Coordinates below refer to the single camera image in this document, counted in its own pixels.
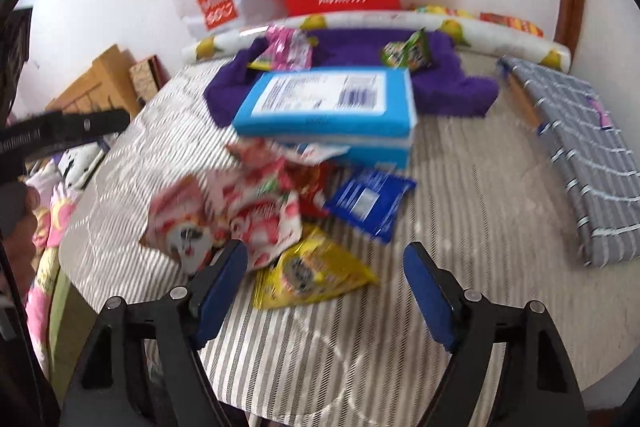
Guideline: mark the pale pink pastry packet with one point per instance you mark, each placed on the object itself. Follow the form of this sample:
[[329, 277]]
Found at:
[[175, 212]]

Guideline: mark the yellow chip bag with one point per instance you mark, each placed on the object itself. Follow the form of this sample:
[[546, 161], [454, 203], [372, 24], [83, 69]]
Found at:
[[445, 12]]

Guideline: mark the green snack packet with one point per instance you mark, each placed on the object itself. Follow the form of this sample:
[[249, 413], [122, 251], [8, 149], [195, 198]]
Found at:
[[407, 52]]

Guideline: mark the yellow snack packet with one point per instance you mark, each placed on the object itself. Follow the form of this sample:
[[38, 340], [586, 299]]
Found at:
[[310, 272]]

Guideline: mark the grey checked cloth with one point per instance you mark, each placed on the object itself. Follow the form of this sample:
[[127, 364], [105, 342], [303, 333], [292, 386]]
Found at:
[[575, 132]]

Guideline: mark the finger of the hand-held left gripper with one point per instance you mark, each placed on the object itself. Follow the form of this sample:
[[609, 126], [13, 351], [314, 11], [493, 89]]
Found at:
[[87, 125]]

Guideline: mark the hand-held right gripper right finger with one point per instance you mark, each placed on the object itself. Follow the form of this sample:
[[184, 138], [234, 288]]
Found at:
[[425, 294]]

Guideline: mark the purple towel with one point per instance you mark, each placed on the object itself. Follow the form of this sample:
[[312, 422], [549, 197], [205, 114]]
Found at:
[[360, 49]]

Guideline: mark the brown speckled box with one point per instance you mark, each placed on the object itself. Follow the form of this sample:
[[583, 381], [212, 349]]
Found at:
[[145, 79]]

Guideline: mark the red snack packet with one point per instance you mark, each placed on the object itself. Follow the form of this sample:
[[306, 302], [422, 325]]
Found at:
[[312, 187]]

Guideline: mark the floral bedsheet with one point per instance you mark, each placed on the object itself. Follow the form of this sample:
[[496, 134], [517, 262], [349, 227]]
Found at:
[[45, 257]]

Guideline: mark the strawberry print snack packet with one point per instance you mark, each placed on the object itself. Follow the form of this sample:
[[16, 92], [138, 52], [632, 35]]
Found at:
[[260, 212]]

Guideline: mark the red orange chip bag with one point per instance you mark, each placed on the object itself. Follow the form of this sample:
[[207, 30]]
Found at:
[[512, 24]]

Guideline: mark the cardboard box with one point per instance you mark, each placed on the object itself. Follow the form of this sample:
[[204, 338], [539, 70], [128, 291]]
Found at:
[[100, 82]]

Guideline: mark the person's left hand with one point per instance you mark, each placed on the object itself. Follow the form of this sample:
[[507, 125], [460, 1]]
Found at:
[[17, 257]]

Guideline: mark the pink snack packet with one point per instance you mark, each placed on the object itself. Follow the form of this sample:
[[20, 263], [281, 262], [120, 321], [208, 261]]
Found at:
[[285, 49]]

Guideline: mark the blue tissue box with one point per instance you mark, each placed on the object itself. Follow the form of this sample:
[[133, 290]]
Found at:
[[320, 127]]

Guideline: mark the blue snack packet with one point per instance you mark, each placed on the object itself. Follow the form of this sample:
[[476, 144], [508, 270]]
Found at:
[[370, 202]]

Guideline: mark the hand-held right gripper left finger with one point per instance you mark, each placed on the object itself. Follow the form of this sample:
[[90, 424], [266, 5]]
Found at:
[[225, 289]]

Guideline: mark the striped tablecloth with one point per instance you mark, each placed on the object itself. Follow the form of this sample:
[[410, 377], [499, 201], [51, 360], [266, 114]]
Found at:
[[350, 357]]

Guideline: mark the lemon print paper roll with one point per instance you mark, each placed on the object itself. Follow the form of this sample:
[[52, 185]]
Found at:
[[500, 29]]

